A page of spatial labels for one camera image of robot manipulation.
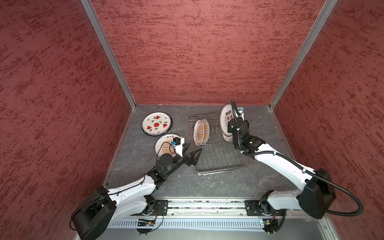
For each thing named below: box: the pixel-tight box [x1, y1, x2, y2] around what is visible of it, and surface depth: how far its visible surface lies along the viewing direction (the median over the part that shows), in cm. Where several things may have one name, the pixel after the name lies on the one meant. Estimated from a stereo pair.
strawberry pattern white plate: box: [141, 111, 173, 136], surface depth 108 cm
